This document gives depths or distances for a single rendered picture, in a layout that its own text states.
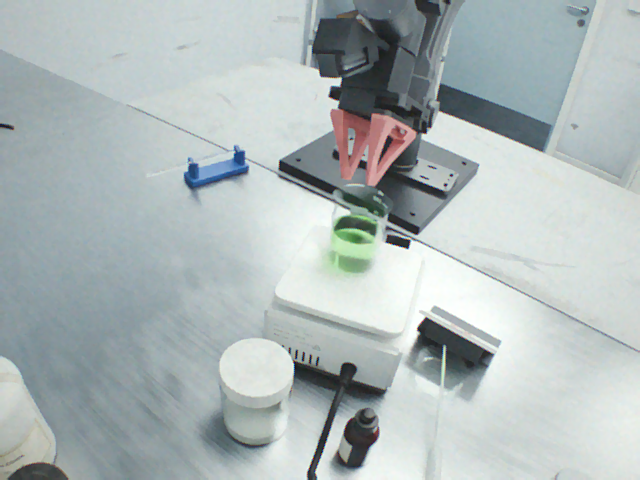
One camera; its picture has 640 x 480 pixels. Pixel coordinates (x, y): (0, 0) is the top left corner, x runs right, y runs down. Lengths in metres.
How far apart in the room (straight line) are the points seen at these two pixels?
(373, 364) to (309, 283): 0.09
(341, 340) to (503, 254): 0.34
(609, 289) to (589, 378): 0.19
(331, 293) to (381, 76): 0.23
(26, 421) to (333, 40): 0.42
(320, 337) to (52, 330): 0.28
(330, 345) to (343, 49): 0.27
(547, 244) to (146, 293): 0.56
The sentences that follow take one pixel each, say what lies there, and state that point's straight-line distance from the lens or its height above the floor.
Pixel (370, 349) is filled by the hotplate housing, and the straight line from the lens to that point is 0.43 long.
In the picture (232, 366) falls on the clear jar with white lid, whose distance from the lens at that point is 0.39.
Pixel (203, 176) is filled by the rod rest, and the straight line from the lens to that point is 0.74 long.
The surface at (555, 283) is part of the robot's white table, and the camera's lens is 0.70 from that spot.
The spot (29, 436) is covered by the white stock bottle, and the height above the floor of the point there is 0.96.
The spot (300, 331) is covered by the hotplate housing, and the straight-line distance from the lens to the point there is 0.44.
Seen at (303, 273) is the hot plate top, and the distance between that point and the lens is 0.45.
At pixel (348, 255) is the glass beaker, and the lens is 0.44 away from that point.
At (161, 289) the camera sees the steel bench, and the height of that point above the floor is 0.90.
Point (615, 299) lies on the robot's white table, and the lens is 0.73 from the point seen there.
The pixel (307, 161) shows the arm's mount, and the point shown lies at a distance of 0.77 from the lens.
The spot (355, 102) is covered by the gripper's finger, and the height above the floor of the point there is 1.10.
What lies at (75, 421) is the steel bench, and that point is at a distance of 0.47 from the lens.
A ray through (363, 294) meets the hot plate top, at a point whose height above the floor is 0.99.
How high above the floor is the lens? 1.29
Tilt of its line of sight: 37 degrees down
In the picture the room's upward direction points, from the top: 8 degrees clockwise
